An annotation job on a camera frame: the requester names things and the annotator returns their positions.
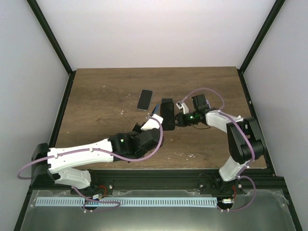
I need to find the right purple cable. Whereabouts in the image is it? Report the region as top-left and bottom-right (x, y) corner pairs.
(181, 88), (257, 213)

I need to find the black phone table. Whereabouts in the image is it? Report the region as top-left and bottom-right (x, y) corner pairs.
(137, 89), (153, 111)
(152, 103), (160, 115)

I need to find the left black frame post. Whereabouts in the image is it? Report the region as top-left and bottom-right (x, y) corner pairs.
(26, 0), (74, 77)

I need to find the phone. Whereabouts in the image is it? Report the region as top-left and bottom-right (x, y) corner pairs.
(161, 98), (173, 103)

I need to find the black phone rear table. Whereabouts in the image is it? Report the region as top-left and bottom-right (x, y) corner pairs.
(137, 89), (153, 111)

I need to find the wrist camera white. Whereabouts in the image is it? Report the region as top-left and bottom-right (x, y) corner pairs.
(141, 114), (164, 131)
(176, 101), (189, 115)

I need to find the black phone case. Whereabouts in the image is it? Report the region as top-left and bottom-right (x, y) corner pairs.
(160, 102), (175, 131)

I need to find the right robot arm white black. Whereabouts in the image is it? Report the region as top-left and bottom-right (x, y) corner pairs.
(166, 94), (267, 194)

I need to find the black phone front table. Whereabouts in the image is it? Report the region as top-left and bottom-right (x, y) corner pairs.
(152, 103), (160, 115)

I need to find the right black frame post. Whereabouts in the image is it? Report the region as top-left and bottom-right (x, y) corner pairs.
(239, 0), (286, 73)

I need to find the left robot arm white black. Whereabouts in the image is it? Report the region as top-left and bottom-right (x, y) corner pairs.
(31, 119), (163, 194)

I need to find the light blue slotted cable duct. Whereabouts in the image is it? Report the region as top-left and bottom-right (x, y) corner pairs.
(35, 197), (218, 208)

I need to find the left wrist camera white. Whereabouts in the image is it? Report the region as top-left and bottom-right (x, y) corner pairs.
(141, 114), (164, 131)

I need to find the black frame post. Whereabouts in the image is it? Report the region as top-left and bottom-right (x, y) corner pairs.
(239, 0), (286, 73)
(26, 0), (74, 77)

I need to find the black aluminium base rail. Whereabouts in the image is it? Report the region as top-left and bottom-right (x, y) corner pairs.
(31, 169), (286, 196)

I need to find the metal sheet front panel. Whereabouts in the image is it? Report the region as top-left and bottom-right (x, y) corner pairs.
(15, 190), (301, 231)

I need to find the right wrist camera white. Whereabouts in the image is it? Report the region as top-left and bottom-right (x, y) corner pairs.
(176, 101), (189, 115)

